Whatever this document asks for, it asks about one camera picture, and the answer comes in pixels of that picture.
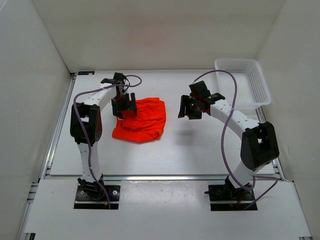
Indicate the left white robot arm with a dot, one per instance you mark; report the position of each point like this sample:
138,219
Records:
86,128

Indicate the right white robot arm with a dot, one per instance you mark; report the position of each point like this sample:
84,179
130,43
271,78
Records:
259,144

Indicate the orange shorts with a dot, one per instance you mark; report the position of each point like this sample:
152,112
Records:
145,126

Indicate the aluminium frame rail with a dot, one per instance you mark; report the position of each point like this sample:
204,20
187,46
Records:
201,177

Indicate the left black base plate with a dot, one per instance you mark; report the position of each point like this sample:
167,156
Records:
110,195

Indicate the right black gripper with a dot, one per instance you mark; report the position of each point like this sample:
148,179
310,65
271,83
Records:
185,101

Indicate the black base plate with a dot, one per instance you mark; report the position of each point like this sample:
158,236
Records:
223,199
110,195

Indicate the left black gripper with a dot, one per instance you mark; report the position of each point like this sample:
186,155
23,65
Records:
117,109

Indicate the white perforated plastic basket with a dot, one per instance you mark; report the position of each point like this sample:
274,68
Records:
252,89

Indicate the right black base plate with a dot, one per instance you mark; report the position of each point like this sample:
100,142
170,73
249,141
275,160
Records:
223,199

